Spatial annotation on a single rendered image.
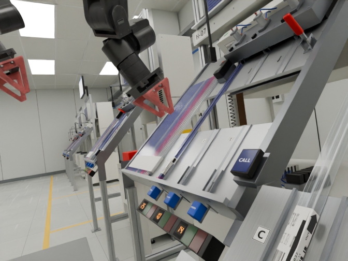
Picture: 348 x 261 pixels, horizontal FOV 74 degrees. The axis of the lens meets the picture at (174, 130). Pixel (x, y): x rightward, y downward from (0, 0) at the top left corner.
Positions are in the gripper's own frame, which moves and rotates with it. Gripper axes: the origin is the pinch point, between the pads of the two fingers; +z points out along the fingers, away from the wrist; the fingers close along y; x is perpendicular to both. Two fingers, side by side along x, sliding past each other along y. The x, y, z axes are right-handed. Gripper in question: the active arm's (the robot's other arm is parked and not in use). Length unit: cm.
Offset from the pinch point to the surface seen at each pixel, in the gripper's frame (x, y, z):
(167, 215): 15.7, 0.6, 18.5
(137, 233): 22, 51, 41
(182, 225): 16.0, -6.6, 18.7
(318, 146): -146, 81, 137
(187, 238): 17.5, -10.4, 18.9
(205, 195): 10.4, -12.9, 14.6
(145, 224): 14, 84, 57
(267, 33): -42.0, -3.3, 2.5
